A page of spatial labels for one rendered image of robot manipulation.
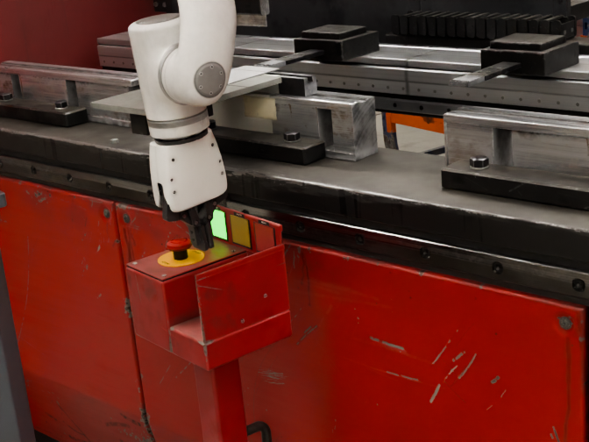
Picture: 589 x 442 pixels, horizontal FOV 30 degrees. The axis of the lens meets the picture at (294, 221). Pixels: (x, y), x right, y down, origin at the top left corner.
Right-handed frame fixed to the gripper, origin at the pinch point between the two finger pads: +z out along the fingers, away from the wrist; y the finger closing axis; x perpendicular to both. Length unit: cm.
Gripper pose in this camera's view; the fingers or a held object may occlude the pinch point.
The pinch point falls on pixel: (201, 234)
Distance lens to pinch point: 158.8
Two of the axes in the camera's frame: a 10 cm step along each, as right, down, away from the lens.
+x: 6.3, 1.9, -7.5
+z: 1.5, 9.2, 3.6
